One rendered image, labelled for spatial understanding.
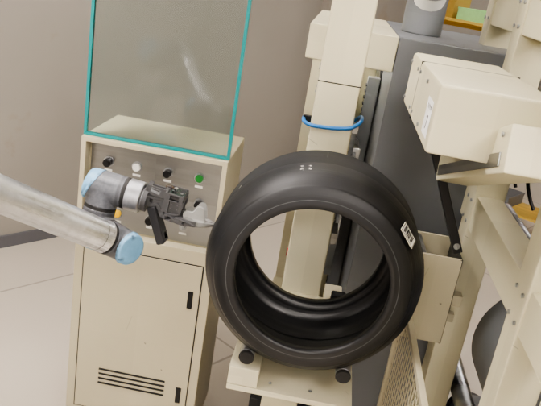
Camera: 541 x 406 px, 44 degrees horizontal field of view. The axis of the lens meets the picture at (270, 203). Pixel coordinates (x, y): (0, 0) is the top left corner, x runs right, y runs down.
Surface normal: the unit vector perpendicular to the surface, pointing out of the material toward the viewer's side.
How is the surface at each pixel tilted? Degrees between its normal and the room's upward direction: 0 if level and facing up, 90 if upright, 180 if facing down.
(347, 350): 98
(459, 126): 90
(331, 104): 90
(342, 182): 42
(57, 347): 0
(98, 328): 90
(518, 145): 72
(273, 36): 90
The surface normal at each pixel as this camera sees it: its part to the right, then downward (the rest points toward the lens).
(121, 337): -0.11, 0.32
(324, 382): 0.15, -0.93
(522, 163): -0.07, 0.01
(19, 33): 0.72, 0.33
